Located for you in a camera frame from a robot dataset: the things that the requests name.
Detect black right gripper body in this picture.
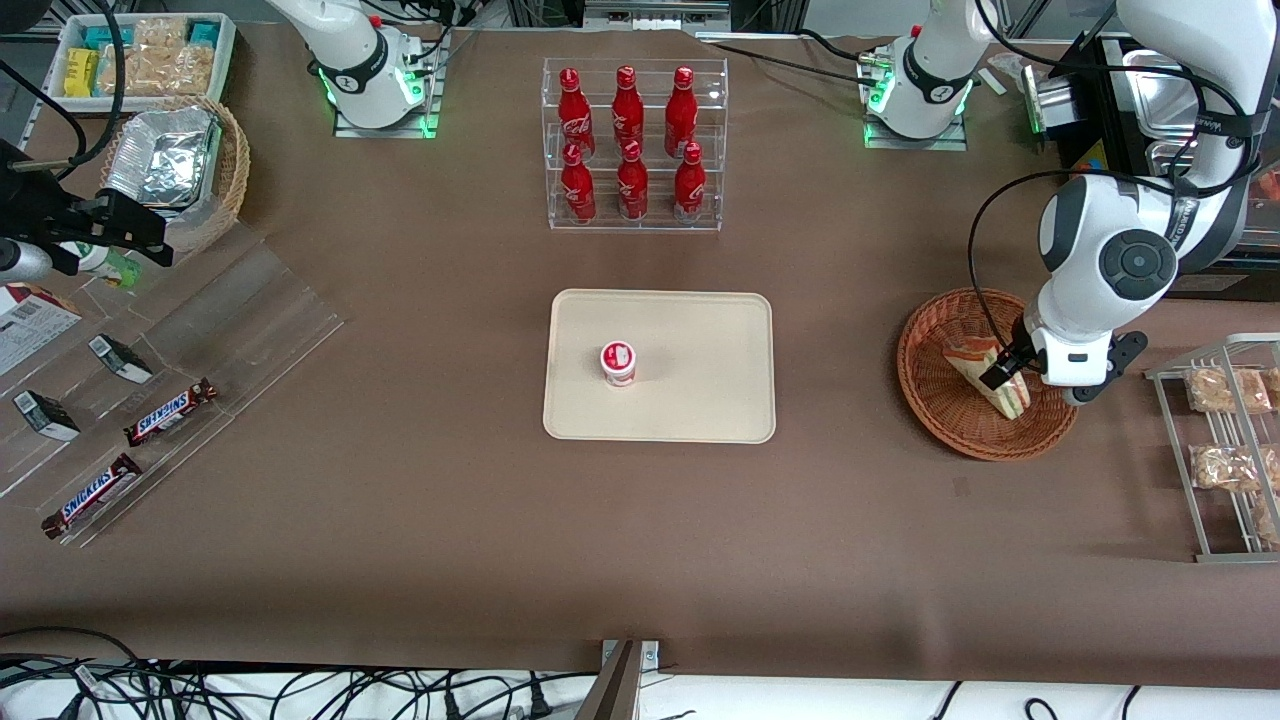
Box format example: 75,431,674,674
0,140,101,276

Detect triangular sandwich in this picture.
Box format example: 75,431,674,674
942,335,1032,421

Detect brown wicker basket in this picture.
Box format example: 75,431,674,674
896,288,1083,462

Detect light wicker basket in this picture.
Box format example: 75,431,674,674
100,95,251,256

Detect beige plastic tray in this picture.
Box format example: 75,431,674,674
543,289,777,444

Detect green white drink bottle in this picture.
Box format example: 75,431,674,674
60,240,143,291

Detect silver foil package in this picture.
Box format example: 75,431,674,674
105,107,221,208

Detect small black white box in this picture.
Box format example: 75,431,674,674
12,390,81,442
88,334,154,385

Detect clear acrylic stepped display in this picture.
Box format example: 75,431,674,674
0,220,346,549

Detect red white paper carton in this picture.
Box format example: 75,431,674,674
0,283,83,379

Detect clear bagged cracker pack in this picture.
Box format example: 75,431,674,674
100,18,216,98

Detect Snickers chocolate bar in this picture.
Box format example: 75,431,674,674
41,453,144,540
123,378,218,447

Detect white plastic bin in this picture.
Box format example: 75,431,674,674
45,13,238,113

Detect black food warmer cabinet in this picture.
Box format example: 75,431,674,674
1060,30,1280,301

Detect red cola bottle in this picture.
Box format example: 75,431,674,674
673,142,707,223
560,142,598,223
557,68,596,161
612,66,646,151
665,67,698,158
617,140,649,221

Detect clear acrylic bottle rack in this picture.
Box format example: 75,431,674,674
542,57,729,233

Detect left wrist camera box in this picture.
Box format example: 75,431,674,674
1062,330,1149,407

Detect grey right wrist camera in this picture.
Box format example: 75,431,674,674
0,238,53,284

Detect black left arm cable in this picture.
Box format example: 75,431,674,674
967,168,1201,361

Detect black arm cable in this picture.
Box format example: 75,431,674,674
0,0,128,181
967,168,1201,361

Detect silver wire rack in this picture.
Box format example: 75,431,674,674
1145,333,1280,564

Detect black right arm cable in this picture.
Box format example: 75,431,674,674
0,0,128,181

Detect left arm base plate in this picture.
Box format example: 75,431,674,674
862,50,969,151

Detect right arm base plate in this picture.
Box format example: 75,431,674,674
333,30,446,139

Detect black table cable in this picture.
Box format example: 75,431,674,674
700,30,871,76

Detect black cable bundle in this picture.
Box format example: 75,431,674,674
0,628,601,720

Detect grey metal bracket post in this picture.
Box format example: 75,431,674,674
575,640,661,720

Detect aluminium frame structure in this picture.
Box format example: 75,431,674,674
510,0,801,31

